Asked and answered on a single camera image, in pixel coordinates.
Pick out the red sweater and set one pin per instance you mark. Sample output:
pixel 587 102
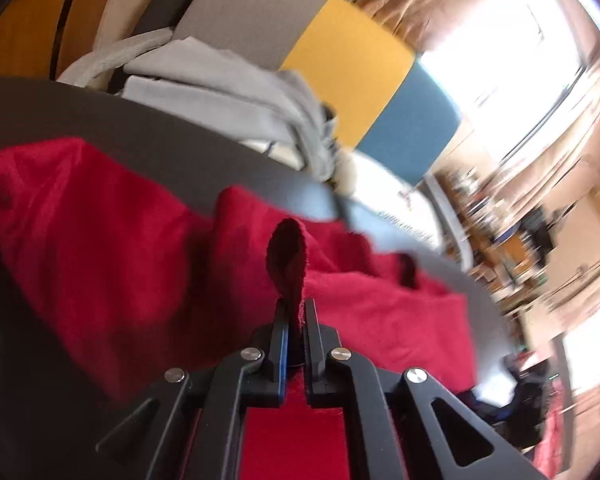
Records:
pixel 130 260

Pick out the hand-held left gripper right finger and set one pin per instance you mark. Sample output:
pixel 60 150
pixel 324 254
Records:
pixel 312 340

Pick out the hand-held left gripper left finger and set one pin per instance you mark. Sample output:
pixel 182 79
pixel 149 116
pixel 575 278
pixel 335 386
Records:
pixel 279 340

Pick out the pink patterned curtain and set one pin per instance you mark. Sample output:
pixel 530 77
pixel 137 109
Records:
pixel 430 0
pixel 570 135

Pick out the wooden wardrobe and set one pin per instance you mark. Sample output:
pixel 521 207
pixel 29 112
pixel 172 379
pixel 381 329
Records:
pixel 20 30

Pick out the grey garment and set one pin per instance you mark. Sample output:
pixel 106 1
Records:
pixel 220 90

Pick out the white printed cushion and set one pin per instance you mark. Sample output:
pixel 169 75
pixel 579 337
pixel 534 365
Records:
pixel 380 190

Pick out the large bright window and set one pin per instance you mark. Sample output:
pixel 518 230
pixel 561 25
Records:
pixel 505 60

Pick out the wooden table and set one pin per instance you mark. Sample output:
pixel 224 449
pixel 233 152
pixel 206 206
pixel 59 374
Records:
pixel 510 250

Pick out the grey yellow blue armchair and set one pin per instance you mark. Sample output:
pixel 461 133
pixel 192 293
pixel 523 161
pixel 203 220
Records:
pixel 350 60

